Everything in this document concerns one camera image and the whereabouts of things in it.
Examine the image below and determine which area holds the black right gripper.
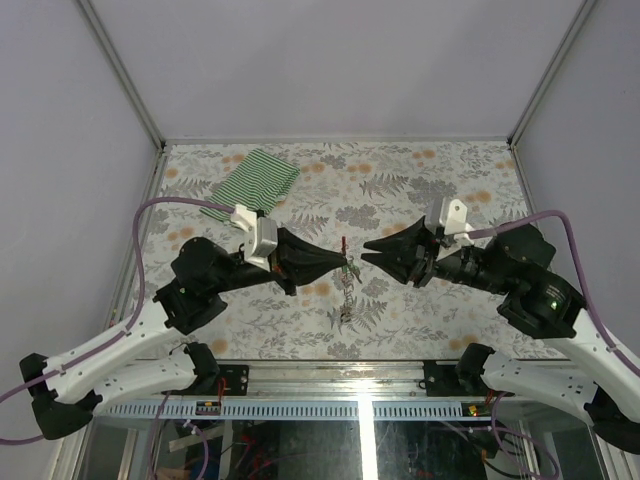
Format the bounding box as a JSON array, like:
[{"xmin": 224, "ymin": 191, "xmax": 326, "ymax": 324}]
[{"xmin": 359, "ymin": 213, "xmax": 512, "ymax": 294}]

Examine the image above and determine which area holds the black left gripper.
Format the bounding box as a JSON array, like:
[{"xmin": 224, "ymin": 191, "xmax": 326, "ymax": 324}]
[{"xmin": 213, "ymin": 228, "xmax": 350, "ymax": 297}]

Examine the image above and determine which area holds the silver keys bunch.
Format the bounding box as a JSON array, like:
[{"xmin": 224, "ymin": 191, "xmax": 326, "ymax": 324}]
[{"xmin": 340, "ymin": 256, "xmax": 361, "ymax": 324}]

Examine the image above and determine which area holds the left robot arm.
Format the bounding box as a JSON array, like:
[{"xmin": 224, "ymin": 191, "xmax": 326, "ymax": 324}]
[{"xmin": 20, "ymin": 228, "xmax": 347, "ymax": 440}]

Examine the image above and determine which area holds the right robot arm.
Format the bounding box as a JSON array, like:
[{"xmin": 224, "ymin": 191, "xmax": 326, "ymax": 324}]
[{"xmin": 361, "ymin": 220, "xmax": 639, "ymax": 454}]

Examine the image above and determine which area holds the green white striped cloth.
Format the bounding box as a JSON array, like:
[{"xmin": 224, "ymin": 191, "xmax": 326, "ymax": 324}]
[{"xmin": 205, "ymin": 149, "xmax": 300, "ymax": 214}]

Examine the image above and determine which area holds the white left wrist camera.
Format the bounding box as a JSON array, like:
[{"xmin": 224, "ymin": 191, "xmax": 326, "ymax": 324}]
[{"xmin": 230, "ymin": 204, "xmax": 278, "ymax": 271}]

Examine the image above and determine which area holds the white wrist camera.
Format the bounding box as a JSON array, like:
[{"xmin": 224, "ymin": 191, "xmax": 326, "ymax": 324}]
[
  {"xmin": 424, "ymin": 197, "xmax": 474, "ymax": 248},
  {"xmin": 230, "ymin": 204, "xmax": 278, "ymax": 271}
]

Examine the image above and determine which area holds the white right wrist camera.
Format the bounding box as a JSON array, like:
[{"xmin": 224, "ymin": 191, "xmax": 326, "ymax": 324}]
[{"xmin": 424, "ymin": 197, "xmax": 474, "ymax": 248}]

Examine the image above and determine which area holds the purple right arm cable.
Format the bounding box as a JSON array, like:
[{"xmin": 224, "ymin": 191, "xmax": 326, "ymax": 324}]
[{"xmin": 467, "ymin": 209, "xmax": 640, "ymax": 480}]

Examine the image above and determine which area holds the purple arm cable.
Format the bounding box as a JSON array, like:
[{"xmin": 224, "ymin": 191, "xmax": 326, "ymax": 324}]
[
  {"xmin": 0, "ymin": 197, "xmax": 236, "ymax": 480},
  {"xmin": 467, "ymin": 209, "xmax": 640, "ymax": 480}
]

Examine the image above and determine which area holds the aluminium front rail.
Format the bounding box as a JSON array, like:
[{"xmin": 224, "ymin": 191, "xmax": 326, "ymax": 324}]
[{"xmin": 74, "ymin": 358, "xmax": 551, "ymax": 401}]

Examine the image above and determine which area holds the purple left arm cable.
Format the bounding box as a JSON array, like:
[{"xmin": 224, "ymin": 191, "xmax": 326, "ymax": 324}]
[{"xmin": 0, "ymin": 197, "xmax": 236, "ymax": 480}]

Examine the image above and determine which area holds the blue slotted cable duct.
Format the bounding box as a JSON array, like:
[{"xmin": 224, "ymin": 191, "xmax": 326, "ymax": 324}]
[{"xmin": 102, "ymin": 398, "xmax": 465, "ymax": 421}]

